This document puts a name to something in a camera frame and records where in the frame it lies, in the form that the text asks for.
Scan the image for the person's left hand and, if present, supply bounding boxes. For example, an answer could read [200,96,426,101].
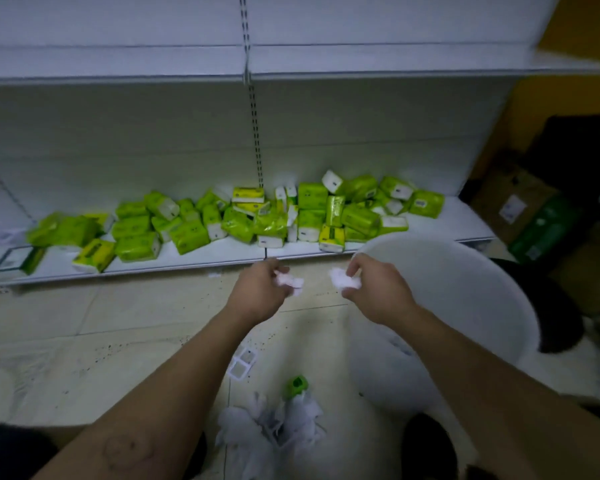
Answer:
[225,258,294,328]

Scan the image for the white plastic bucket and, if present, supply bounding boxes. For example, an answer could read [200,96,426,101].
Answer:
[347,232,541,416]

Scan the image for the white square floor label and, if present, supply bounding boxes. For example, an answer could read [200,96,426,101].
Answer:
[227,344,258,382]

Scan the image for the brown cardboard box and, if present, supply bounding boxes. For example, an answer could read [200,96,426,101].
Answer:
[471,164,562,245]

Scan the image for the torn green tissue wrapper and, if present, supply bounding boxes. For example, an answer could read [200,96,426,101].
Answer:
[284,375,310,400]

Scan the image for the person's right forearm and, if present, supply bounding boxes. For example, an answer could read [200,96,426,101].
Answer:
[380,304,600,480]

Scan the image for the black shorts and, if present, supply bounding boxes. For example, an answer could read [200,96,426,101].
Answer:
[0,422,209,480]

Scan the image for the black bag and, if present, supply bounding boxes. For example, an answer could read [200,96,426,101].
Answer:
[524,114,600,226]

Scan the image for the pile of green tissue packets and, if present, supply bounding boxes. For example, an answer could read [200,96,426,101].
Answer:
[26,169,446,274]

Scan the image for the person's left forearm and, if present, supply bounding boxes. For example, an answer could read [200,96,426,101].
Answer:
[32,306,262,480]

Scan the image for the heap of loose white tissues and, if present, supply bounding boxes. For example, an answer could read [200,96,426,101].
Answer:
[214,390,329,480]

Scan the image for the dark green wrapped bundle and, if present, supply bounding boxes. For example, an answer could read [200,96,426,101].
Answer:
[508,195,584,266]

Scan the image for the white-faced flat tissue pack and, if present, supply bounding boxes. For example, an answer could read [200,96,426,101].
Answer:
[0,245,47,282]

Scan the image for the white metal shelf unit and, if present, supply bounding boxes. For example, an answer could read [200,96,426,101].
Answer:
[0,0,600,291]

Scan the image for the black round bin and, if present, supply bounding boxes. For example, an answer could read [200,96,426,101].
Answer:
[494,259,586,355]

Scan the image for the small white tissue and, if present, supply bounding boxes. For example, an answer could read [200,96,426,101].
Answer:
[274,270,305,297]
[328,267,362,291]

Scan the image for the person's right hand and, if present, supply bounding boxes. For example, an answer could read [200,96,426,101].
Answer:
[341,253,417,328]

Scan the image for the black shoe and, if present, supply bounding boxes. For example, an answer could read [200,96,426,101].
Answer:
[401,413,459,480]

